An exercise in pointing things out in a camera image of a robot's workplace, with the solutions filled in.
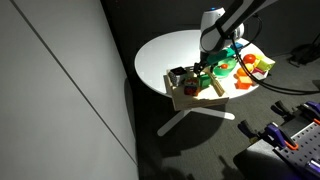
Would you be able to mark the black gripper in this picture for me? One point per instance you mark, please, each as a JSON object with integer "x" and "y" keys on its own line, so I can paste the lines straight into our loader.
{"x": 201, "y": 64}

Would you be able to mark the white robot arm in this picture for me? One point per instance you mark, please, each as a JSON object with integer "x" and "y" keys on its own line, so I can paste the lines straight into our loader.
{"x": 220, "y": 26}

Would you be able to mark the red picture cube block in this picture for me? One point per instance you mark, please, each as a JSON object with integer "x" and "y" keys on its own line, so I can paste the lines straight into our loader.
{"x": 191, "y": 87}

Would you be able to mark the green bowl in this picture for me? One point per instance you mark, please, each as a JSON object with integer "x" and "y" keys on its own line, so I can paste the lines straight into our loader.
{"x": 225, "y": 71}

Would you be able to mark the orange cube block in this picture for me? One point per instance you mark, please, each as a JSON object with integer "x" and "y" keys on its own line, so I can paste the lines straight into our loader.
{"x": 244, "y": 82}

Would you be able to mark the blue cube block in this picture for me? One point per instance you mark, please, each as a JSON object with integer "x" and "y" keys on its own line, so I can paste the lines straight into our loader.
{"x": 238, "y": 45}

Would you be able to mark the dark red block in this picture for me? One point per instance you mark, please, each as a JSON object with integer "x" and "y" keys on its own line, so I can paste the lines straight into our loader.
{"x": 258, "y": 70}

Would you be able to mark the grey cube block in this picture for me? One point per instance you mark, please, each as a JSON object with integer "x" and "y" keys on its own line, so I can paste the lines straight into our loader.
{"x": 259, "y": 77}

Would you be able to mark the lime green cube block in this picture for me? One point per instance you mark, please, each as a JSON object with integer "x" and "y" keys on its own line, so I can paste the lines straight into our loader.
{"x": 265, "y": 64}

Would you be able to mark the small red toy piece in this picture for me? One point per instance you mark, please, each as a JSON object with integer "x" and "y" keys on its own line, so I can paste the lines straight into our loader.
{"x": 224, "y": 66}

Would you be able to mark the wooden tray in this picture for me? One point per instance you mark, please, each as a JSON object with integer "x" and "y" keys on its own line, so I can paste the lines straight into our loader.
{"x": 200, "y": 98}

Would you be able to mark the orange fruit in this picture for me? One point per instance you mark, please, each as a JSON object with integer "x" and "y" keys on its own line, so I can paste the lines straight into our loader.
{"x": 241, "y": 72}

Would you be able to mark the white table base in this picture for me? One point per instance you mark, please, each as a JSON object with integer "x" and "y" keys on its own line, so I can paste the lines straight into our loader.
{"x": 196, "y": 115}

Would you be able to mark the red tomato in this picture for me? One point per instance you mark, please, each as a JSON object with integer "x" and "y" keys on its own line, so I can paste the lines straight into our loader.
{"x": 249, "y": 58}

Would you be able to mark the black spring clamp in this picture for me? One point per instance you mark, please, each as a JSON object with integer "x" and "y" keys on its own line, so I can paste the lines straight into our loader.
{"x": 248, "y": 129}
{"x": 281, "y": 108}

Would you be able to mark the purple spring clamp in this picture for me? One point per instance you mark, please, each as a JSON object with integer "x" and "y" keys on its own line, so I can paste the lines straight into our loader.
{"x": 310, "y": 111}
{"x": 278, "y": 135}

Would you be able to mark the grey perforated board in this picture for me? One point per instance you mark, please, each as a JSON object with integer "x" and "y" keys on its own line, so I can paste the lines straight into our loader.
{"x": 301, "y": 143}

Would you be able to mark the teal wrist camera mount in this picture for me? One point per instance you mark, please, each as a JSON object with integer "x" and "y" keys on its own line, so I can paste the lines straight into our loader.
{"x": 220, "y": 56}

